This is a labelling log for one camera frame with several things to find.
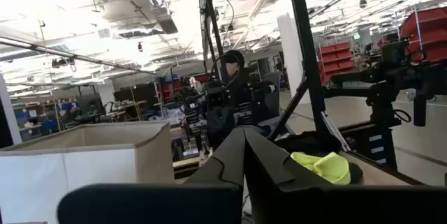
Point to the large red bins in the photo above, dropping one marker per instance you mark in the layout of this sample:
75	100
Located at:
429	32

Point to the person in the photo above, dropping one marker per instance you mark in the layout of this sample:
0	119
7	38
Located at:
234	60

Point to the white building column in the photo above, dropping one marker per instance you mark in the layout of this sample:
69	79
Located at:
288	60

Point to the black garment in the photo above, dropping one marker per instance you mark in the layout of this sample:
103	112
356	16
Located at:
307	142

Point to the background black robot arm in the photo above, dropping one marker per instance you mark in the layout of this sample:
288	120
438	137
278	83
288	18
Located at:
384	77

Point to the black aluminium frame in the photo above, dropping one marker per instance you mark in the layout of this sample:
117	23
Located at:
307	42

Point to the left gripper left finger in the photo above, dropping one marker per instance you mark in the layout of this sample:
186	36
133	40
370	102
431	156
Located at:
209	203

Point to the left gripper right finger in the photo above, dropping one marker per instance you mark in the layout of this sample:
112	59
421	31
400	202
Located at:
279	199

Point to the shelf of red bins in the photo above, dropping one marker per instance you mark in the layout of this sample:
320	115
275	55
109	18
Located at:
335	60

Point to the yellow garment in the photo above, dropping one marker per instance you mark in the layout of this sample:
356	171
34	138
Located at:
328	168

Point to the beige fabric storage bin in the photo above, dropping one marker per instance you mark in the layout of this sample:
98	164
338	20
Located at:
97	168

